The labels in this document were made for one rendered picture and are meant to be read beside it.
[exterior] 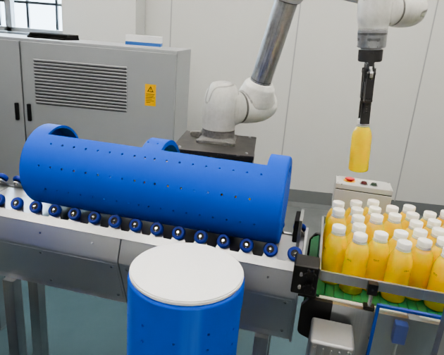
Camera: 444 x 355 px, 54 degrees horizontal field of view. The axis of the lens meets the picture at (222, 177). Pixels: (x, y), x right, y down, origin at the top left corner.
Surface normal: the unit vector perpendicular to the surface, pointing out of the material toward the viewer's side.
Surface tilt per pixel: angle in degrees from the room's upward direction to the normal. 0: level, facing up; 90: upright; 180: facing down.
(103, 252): 70
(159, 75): 90
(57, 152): 54
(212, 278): 0
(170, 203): 95
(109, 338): 0
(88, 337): 0
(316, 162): 90
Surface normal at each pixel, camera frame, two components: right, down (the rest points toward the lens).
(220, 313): 0.60, 0.29
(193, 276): 0.07, -0.95
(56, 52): -0.11, 0.31
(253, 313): -0.26, 0.58
